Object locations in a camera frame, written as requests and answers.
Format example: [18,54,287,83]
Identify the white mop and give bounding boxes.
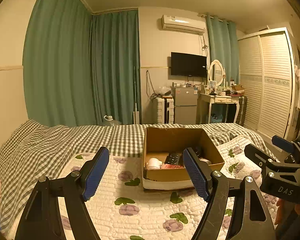
[132,66,142,125]

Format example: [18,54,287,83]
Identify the dark suitcase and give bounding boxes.
[234,95,248,127]

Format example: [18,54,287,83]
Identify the clear plastic bag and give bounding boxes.
[156,86,172,97]

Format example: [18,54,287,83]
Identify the black remote control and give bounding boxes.
[164,152,184,165]

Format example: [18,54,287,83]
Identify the white dressing table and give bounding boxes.
[197,92,240,124]

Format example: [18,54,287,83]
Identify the wide teal curtain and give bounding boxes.
[22,0,95,127]

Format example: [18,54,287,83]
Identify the hanging black cables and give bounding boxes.
[145,70,153,96]

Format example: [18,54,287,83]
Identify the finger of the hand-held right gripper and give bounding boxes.
[244,144,300,178]
[271,135,300,162]

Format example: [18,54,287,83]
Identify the narrow teal curtain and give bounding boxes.
[206,12,240,85]

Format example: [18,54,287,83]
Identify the oval white mirror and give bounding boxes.
[208,59,226,83]

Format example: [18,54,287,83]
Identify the checked bed sheet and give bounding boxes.
[0,119,268,233]

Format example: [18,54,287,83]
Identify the white floral quilt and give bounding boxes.
[57,135,280,240]

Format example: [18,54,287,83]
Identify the person's right hand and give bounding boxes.
[276,197,300,227]

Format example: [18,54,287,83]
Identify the clear water jug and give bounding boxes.
[104,115,122,127]

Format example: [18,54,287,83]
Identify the white air conditioner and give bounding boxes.
[161,14,206,35]

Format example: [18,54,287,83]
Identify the grey small fridge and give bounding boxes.
[174,86,198,124]

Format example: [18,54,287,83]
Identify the black wall television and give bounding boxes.
[170,52,207,78]

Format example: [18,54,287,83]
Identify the white cup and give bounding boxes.
[146,157,163,170]

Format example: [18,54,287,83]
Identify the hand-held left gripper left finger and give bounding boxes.
[14,147,110,240]

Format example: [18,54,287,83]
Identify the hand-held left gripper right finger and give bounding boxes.
[182,147,277,240]

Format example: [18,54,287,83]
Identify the white suitcase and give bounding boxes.
[154,97,175,124]

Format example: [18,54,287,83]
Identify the teal corner curtain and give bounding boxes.
[91,9,142,125]

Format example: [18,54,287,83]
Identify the white louvred wardrobe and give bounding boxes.
[237,29,298,138]

